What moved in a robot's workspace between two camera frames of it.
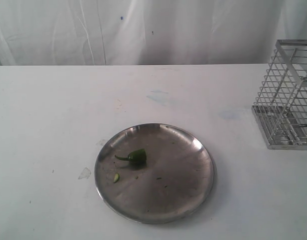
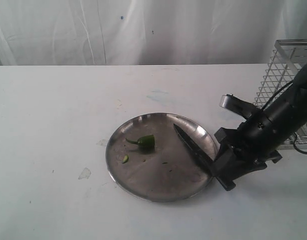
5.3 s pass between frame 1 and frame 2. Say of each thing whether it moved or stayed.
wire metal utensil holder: stayed
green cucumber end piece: moved
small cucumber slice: moved
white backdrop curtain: stayed
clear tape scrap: stayed
